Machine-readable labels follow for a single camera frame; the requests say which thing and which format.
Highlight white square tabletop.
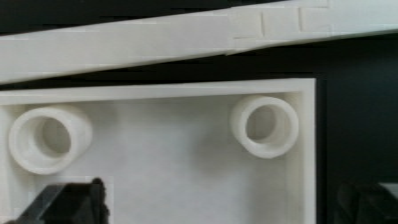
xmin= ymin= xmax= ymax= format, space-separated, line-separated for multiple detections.
xmin=0 ymin=79 xmax=316 ymax=224

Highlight white U-shaped obstacle fence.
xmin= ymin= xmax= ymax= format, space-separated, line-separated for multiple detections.
xmin=0 ymin=0 xmax=398 ymax=84

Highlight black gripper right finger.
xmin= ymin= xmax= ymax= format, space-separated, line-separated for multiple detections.
xmin=332 ymin=183 xmax=398 ymax=224

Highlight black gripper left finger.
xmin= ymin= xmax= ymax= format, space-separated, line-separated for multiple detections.
xmin=5 ymin=178 xmax=110 ymax=224

